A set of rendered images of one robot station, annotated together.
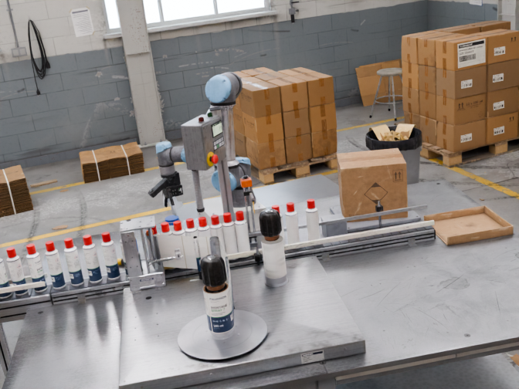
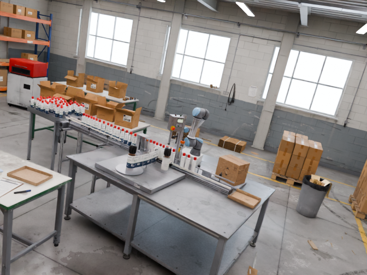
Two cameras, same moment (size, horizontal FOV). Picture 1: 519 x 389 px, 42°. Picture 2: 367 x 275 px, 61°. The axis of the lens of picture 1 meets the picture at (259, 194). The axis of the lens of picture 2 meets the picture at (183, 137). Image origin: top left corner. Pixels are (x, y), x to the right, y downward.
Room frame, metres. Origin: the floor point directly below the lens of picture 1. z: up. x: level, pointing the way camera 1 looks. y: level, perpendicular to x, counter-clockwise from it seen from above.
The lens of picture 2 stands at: (-0.26, -2.11, 2.28)
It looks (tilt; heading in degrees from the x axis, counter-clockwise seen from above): 16 degrees down; 36
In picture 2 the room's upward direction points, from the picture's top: 12 degrees clockwise
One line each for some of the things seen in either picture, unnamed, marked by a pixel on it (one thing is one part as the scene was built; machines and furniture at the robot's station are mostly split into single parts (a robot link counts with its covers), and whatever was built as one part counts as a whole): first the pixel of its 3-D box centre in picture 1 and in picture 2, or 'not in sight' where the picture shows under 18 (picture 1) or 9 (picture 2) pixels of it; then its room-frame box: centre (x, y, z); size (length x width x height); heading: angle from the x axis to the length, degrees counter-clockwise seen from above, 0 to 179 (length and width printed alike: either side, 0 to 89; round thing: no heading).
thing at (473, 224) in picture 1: (466, 224); (244, 197); (2.75, -0.91, 0.85); 0.30 x 0.26 x 0.04; 97
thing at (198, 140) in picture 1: (204, 142); (176, 123); (2.70, 0.20, 1.38); 0.17 x 0.10 x 0.19; 152
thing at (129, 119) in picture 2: not in sight; (128, 115); (3.43, 1.86, 0.97); 0.51 x 0.39 x 0.37; 23
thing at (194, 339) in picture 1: (222, 334); (129, 169); (2.01, 0.18, 0.89); 0.31 x 0.31 x 0.01
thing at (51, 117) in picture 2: not in sight; (55, 137); (2.43, 2.44, 0.46); 0.73 x 0.62 x 0.93; 97
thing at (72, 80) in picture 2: not in sight; (75, 78); (4.44, 5.15, 0.97); 0.51 x 0.36 x 0.37; 21
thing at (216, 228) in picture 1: (217, 238); not in sight; (2.61, 0.20, 0.98); 0.05 x 0.05 x 0.20
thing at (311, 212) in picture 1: (312, 221); (193, 165); (2.67, -0.21, 0.98); 0.05 x 0.05 x 0.20
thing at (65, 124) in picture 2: not in sight; (61, 132); (2.27, 2.00, 0.71); 0.15 x 0.12 x 0.34; 7
